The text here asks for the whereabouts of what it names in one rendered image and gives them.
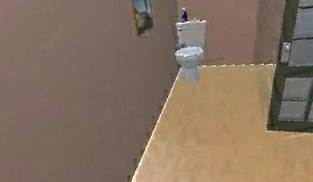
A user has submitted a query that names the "white toilet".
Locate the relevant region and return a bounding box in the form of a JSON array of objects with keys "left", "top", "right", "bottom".
[{"left": 170, "top": 18, "right": 215, "bottom": 85}]

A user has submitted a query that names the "framed wall picture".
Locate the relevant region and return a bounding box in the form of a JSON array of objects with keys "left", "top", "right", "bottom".
[{"left": 130, "top": 0, "right": 157, "bottom": 38}]

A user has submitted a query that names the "silver door handle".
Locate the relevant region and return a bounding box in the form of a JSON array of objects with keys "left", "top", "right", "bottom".
[{"left": 277, "top": 41, "right": 295, "bottom": 65}]

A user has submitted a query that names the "purple spray bottle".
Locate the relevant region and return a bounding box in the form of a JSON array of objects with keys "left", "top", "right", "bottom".
[{"left": 178, "top": 6, "right": 190, "bottom": 24}]

